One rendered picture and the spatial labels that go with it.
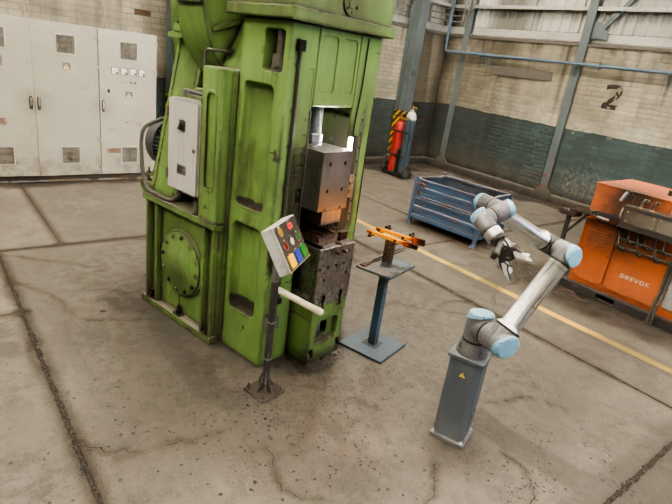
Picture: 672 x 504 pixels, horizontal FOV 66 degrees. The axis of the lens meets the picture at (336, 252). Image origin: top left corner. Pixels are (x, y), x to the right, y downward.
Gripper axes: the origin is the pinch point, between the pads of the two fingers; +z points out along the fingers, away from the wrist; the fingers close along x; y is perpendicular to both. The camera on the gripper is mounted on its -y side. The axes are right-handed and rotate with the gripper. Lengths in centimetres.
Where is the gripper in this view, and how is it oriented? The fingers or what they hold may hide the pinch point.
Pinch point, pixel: (520, 272)
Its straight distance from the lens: 250.0
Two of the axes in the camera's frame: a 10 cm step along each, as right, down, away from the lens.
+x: -4.0, 6.3, 6.7
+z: 4.7, 7.7, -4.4
